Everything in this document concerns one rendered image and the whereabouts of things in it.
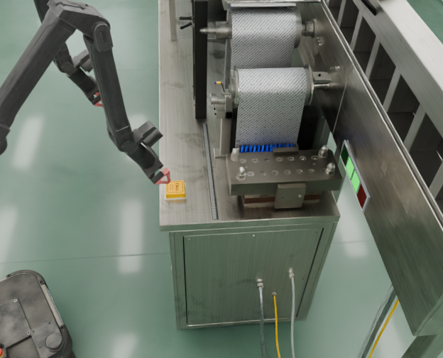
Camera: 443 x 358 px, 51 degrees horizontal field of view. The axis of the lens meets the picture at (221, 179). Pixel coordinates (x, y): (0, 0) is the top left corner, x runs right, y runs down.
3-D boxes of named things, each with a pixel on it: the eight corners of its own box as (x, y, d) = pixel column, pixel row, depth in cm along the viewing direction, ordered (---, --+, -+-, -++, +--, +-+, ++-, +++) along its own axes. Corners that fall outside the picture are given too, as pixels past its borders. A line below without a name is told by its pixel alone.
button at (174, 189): (165, 185, 177) (165, 180, 176) (184, 184, 178) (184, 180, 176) (166, 198, 173) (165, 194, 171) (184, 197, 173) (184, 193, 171)
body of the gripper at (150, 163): (150, 148, 158) (139, 138, 152) (165, 166, 152) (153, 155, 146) (136, 161, 158) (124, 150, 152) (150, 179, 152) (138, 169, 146)
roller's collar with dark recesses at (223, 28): (214, 33, 179) (215, 18, 174) (230, 33, 179) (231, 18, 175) (216, 42, 174) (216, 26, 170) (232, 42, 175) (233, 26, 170)
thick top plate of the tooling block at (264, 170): (225, 165, 176) (226, 153, 172) (328, 160, 180) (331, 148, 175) (230, 195, 165) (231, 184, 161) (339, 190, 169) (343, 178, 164)
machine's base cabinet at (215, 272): (167, 62, 403) (161, -41, 341) (241, 60, 409) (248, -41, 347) (175, 339, 228) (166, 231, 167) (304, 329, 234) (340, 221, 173)
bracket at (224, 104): (212, 150, 192) (214, 89, 170) (228, 150, 193) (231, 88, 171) (214, 158, 189) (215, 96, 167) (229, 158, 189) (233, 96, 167)
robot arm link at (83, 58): (51, 56, 170) (59, 67, 166) (74, 35, 170) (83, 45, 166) (72, 75, 180) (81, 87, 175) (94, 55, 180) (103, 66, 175)
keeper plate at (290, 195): (273, 204, 171) (277, 184, 163) (300, 203, 172) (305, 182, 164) (275, 209, 169) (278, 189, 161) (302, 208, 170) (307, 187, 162)
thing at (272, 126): (235, 147, 176) (238, 107, 163) (295, 144, 178) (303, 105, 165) (235, 148, 176) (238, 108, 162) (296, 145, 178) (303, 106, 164)
